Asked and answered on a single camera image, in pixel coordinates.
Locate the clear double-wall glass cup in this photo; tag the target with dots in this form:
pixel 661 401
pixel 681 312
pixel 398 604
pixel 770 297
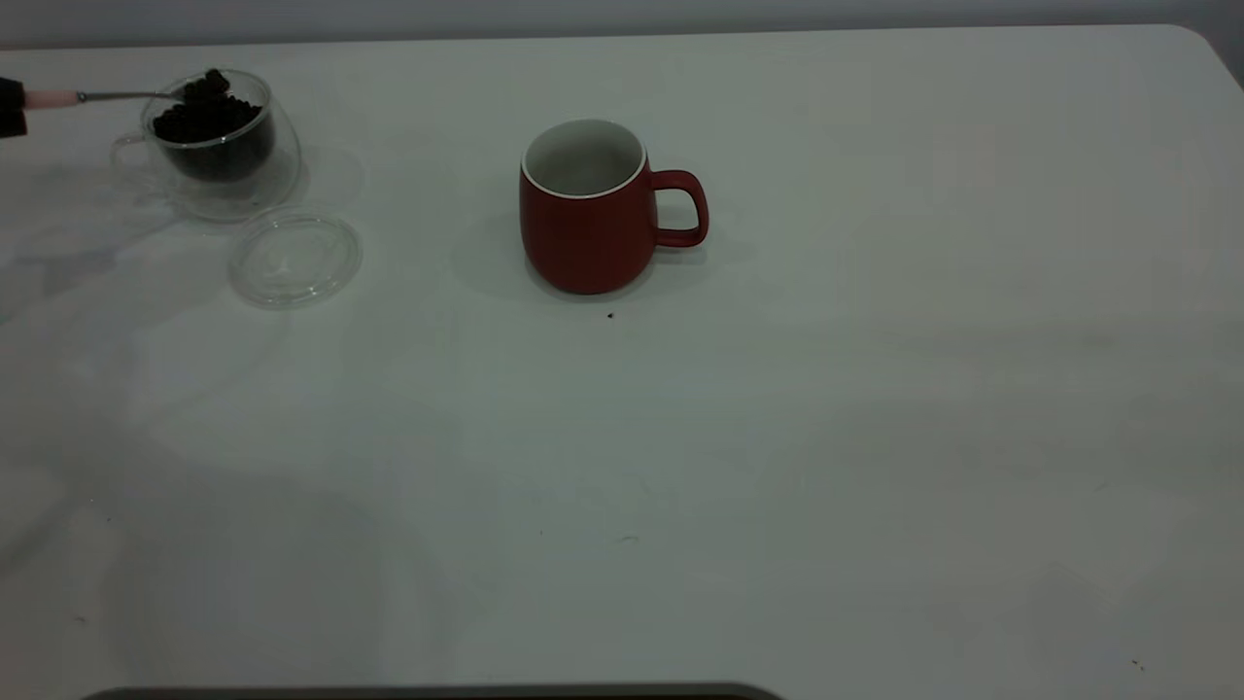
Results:
pixel 228 190

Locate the clear glass lid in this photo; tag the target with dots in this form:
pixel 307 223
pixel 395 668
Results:
pixel 292 272

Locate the red ceramic mug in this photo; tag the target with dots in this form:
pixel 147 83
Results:
pixel 583 243

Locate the dark coffee beans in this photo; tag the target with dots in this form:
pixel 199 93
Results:
pixel 209 131

